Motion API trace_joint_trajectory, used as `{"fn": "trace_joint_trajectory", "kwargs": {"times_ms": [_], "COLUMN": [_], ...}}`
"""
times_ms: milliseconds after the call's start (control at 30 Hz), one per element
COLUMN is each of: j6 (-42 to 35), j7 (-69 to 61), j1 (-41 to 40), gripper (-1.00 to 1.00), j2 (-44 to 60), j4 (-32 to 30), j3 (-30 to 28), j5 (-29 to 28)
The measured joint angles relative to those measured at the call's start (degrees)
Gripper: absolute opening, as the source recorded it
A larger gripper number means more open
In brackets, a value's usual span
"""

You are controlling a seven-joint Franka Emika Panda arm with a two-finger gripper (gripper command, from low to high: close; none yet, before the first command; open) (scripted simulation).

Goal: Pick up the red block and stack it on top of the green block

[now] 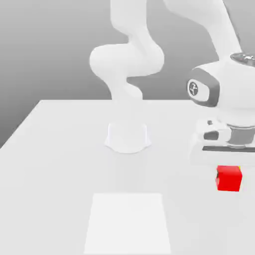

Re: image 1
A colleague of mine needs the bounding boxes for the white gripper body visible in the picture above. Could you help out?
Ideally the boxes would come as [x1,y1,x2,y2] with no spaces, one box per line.
[189,140,255,166]

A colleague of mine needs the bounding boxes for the small red cube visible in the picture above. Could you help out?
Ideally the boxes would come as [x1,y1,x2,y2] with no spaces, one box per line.
[215,165,243,192]

